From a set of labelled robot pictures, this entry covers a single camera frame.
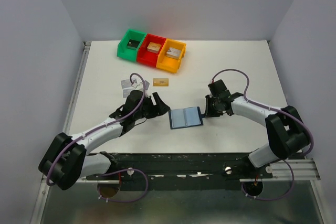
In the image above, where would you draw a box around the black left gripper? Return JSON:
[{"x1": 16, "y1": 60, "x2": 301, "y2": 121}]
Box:
[{"x1": 134, "y1": 92, "x2": 171, "y2": 121}]

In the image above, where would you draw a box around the blue leather card holder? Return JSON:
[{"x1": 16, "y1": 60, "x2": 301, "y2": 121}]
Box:
[{"x1": 169, "y1": 106, "x2": 203, "y2": 130}]

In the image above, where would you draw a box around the gold credit card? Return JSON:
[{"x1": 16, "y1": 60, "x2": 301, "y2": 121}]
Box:
[{"x1": 153, "y1": 78, "x2": 169, "y2": 87}]

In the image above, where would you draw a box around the silver credit card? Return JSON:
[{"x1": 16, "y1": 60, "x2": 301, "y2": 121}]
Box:
[
  {"x1": 121, "y1": 79, "x2": 134, "y2": 89},
  {"x1": 122, "y1": 89, "x2": 132, "y2": 98}
]

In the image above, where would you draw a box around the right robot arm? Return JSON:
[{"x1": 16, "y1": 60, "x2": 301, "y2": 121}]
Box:
[{"x1": 204, "y1": 80, "x2": 311, "y2": 178}]

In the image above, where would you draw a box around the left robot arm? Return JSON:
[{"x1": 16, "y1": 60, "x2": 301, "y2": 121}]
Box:
[{"x1": 38, "y1": 90, "x2": 171, "y2": 190}]

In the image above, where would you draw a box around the yellow plastic bin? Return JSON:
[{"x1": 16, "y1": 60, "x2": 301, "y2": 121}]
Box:
[{"x1": 156, "y1": 39, "x2": 186, "y2": 73}]

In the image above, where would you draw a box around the red plastic bin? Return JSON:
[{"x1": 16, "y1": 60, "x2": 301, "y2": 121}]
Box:
[{"x1": 136, "y1": 34, "x2": 166, "y2": 68}]

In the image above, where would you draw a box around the grey block in yellow bin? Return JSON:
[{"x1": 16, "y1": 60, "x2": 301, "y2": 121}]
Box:
[{"x1": 166, "y1": 47, "x2": 181, "y2": 59}]

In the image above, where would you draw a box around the wooden block in red bin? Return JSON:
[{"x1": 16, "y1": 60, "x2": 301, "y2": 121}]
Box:
[{"x1": 147, "y1": 42, "x2": 161, "y2": 53}]

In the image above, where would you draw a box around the green plastic bin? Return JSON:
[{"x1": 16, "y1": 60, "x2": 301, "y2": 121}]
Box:
[{"x1": 117, "y1": 29, "x2": 147, "y2": 62}]

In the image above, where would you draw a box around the black block in green bin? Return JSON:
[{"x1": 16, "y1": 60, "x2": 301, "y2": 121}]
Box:
[{"x1": 127, "y1": 39, "x2": 140, "y2": 50}]

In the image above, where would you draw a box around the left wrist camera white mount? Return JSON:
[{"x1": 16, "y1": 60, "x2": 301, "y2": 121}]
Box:
[{"x1": 131, "y1": 78, "x2": 150, "y2": 91}]

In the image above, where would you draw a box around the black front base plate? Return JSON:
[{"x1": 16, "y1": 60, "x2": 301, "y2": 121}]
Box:
[{"x1": 85, "y1": 153, "x2": 275, "y2": 191}]

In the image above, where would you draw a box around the aluminium table edge rail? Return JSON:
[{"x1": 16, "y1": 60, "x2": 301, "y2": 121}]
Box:
[{"x1": 62, "y1": 41, "x2": 92, "y2": 134}]

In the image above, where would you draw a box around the aluminium front extrusion rail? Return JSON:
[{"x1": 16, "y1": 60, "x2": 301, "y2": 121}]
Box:
[{"x1": 270, "y1": 159, "x2": 320, "y2": 181}]

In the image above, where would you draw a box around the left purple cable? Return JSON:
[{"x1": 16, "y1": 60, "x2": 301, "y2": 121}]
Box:
[{"x1": 46, "y1": 73, "x2": 146, "y2": 187}]

